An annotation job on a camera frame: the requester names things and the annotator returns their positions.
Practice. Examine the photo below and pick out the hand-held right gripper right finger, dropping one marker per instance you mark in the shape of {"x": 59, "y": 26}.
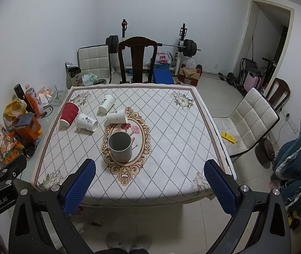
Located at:
{"x": 219, "y": 187}

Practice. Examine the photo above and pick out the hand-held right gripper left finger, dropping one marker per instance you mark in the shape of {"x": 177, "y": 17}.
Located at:
{"x": 79, "y": 189}

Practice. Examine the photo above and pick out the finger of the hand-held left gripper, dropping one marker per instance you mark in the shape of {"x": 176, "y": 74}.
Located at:
{"x": 10, "y": 169}

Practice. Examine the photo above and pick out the white paper cup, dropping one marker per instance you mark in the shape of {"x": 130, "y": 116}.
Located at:
{"x": 85, "y": 121}
{"x": 107, "y": 103}
{"x": 116, "y": 116}

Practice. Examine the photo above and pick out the red paper cup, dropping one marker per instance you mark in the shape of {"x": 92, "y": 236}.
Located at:
{"x": 68, "y": 113}

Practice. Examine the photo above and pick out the colourful snack packet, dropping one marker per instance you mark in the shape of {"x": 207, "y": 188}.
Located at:
{"x": 5, "y": 145}

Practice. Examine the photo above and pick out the black round case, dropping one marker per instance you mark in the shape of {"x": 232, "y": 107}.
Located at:
{"x": 28, "y": 150}

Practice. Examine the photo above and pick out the orange toy box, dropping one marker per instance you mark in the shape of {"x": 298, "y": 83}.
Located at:
{"x": 28, "y": 132}

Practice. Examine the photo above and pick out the small yellow tool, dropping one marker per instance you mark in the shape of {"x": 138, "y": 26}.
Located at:
{"x": 228, "y": 137}

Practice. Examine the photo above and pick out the grey mug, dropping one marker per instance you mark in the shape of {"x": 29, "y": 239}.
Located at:
{"x": 120, "y": 153}

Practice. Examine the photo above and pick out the yellow plastic bag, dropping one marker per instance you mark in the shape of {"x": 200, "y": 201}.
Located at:
{"x": 13, "y": 109}

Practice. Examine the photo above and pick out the brown round bag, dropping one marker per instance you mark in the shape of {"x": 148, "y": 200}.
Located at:
{"x": 265, "y": 149}

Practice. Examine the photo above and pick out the grey slipper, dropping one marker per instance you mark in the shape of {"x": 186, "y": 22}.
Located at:
{"x": 142, "y": 243}
{"x": 116, "y": 240}

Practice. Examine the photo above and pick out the printed diamond-pattern tablecloth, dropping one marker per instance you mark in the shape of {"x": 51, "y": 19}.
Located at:
{"x": 166, "y": 143}

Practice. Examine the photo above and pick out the orange bottle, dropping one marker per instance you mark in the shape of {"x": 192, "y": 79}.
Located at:
{"x": 31, "y": 98}

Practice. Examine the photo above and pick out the black bottle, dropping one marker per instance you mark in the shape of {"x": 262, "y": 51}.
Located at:
{"x": 19, "y": 91}

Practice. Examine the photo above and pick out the white padded chair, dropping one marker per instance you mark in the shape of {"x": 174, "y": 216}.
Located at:
{"x": 253, "y": 116}
{"x": 92, "y": 60}

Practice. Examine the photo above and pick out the crumpled white plastic bag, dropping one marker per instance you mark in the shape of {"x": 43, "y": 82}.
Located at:
{"x": 43, "y": 95}

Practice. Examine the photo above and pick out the pile of denim clothes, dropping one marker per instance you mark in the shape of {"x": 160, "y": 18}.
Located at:
{"x": 298, "y": 164}

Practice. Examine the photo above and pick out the glass ashtray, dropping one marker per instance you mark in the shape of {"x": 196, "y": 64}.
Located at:
{"x": 58, "y": 98}

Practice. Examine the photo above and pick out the metal bowl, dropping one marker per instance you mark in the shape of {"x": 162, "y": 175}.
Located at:
{"x": 100, "y": 81}

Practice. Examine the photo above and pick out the printed carton box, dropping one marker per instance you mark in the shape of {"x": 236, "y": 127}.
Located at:
{"x": 73, "y": 79}

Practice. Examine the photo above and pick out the green and white plastic bag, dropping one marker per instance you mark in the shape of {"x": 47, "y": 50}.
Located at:
{"x": 89, "y": 79}

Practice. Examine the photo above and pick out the pink suitcase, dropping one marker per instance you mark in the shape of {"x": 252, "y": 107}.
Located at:
{"x": 251, "y": 82}

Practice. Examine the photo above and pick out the brown cardboard box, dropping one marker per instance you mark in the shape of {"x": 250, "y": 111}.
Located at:
{"x": 190, "y": 78}

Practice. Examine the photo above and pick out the dark wooden chair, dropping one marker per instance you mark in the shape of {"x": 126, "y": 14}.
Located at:
{"x": 137, "y": 58}
{"x": 281, "y": 90}

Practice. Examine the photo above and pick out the blue weight bench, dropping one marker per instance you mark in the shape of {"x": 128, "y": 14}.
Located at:
{"x": 162, "y": 76}

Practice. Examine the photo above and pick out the white squat rack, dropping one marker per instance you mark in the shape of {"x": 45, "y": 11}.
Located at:
{"x": 178, "y": 58}

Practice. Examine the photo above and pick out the red and white plastic bag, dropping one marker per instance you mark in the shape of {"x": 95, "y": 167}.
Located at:
{"x": 163, "y": 58}

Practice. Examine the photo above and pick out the black barbell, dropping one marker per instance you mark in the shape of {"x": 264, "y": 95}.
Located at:
{"x": 190, "y": 47}

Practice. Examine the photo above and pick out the black folding frame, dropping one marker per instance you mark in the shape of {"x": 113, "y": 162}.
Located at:
{"x": 245, "y": 63}

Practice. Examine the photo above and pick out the door frame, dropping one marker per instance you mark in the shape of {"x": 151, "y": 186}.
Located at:
{"x": 248, "y": 31}

